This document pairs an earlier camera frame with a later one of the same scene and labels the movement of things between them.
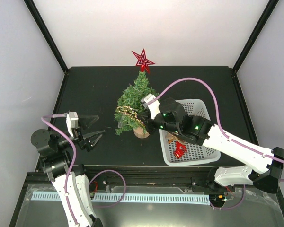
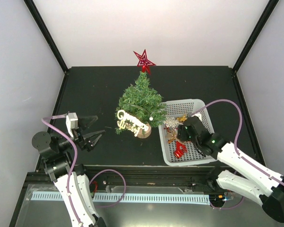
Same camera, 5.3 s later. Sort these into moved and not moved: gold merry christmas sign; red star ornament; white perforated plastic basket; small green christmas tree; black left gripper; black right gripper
Moved: black right gripper; gold merry christmas sign
Not moved: white perforated plastic basket; black left gripper; small green christmas tree; red star ornament
